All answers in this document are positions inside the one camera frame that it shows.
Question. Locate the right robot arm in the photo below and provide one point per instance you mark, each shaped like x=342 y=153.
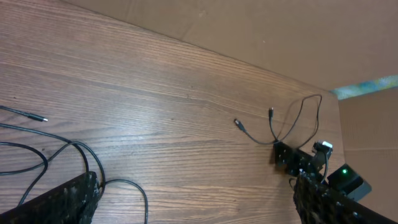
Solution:
x=344 y=180

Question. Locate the colourful painted cloth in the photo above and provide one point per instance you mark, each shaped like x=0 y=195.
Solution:
x=366 y=87

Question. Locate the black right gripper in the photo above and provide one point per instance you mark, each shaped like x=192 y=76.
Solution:
x=296 y=161

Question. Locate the cardboard wall panel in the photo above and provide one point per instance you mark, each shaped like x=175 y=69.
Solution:
x=324 y=43

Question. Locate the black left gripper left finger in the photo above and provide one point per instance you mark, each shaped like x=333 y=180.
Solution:
x=73 y=202

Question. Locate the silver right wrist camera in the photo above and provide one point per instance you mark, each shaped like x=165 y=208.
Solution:
x=322 y=146

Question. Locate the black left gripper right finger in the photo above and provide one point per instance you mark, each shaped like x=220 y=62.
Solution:
x=319 y=204

